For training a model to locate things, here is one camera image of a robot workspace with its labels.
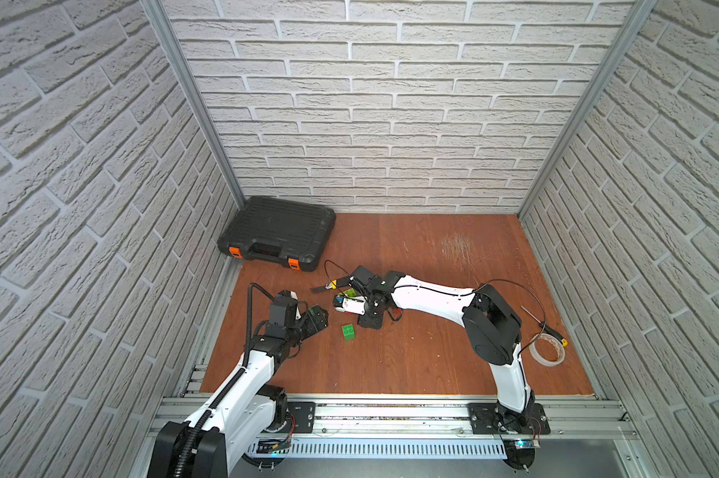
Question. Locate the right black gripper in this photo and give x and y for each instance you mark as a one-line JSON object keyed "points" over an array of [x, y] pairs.
{"points": [[372, 323]]}

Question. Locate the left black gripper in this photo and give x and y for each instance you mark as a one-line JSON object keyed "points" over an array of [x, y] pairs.
{"points": [[313, 320]]}

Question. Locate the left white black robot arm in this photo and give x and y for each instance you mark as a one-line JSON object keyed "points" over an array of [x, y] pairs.
{"points": [[240, 388]]}

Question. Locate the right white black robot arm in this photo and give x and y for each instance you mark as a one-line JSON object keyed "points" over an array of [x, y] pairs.
{"points": [[492, 327]]}

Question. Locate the green square lego brick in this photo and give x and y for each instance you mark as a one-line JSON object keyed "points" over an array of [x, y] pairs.
{"points": [[349, 332]]}

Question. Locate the yellow black utility knife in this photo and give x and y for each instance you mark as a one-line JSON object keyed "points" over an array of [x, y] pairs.
{"points": [[333, 285]]}

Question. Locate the black plastic tool case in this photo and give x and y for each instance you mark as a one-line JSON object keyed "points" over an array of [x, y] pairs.
{"points": [[289, 233]]}

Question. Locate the clear tape roll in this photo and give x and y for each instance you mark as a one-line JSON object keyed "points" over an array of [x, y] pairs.
{"points": [[548, 350]]}

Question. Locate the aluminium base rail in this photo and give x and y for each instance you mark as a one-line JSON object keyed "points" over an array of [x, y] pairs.
{"points": [[340, 426]]}

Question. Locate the yellow handled screwdriver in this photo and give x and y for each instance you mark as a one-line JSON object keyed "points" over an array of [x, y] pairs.
{"points": [[547, 330]]}

